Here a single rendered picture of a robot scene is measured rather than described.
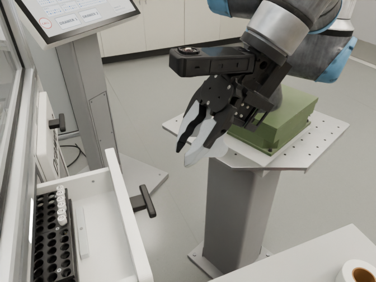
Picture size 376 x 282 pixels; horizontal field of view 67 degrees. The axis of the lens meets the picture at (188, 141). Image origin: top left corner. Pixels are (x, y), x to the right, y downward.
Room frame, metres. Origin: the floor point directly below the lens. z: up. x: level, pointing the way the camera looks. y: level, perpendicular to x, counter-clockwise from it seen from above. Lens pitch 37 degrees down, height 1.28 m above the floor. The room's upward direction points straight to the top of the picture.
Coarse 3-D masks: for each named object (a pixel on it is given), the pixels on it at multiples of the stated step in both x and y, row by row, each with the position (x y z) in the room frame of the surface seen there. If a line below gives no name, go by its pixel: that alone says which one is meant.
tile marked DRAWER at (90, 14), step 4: (92, 8) 1.24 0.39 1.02; (80, 12) 1.18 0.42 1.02; (84, 12) 1.20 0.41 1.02; (88, 12) 1.21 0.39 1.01; (92, 12) 1.23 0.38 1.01; (96, 12) 1.24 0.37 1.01; (84, 16) 1.18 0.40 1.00; (88, 16) 1.20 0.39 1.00; (92, 16) 1.21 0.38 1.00; (96, 16) 1.23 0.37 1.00; (100, 16) 1.24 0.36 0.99; (84, 20) 1.17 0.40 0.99; (88, 20) 1.18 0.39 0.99; (92, 20) 1.20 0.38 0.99
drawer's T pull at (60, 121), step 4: (60, 116) 0.59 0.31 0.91; (64, 116) 0.61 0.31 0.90; (52, 120) 0.58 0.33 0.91; (56, 120) 0.58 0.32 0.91; (60, 120) 0.58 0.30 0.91; (64, 120) 0.58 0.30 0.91; (52, 124) 0.56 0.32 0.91; (56, 124) 0.56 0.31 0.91; (60, 124) 0.56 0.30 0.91; (64, 124) 0.56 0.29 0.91; (52, 128) 0.56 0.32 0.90; (60, 128) 0.54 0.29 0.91; (64, 128) 0.55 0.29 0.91
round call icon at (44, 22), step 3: (36, 18) 1.03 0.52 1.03; (39, 18) 1.04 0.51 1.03; (42, 18) 1.05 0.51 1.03; (45, 18) 1.06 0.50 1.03; (48, 18) 1.07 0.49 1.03; (39, 21) 1.03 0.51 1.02; (42, 21) 1.04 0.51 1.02; (45, 21) 1.05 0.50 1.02; (48, 21) 1.06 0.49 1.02; (42, 24) 1.03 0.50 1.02; (45, 24) 1.04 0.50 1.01; (48, 24) 1.05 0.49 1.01; (51, 24) 1.06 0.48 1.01; (45, 27) 1.03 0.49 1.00; (48, 27) 1.04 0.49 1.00; (51, 27) 1.05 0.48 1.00
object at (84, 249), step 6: (78, 210) 0.36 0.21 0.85; (78, 216) 0.34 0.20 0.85; (78, 222) 0.33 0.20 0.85; (84, 222) 0.33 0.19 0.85; (78, 228) 0.32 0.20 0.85; (84, 228) 0.32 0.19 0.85; (78, 234) 0.30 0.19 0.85; (84, 234) 0.30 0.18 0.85; (78, 240) 0.29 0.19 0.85; (84, 240) 0.29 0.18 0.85; (84, 246) 0.28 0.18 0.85; (84, 252) 0.27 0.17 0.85
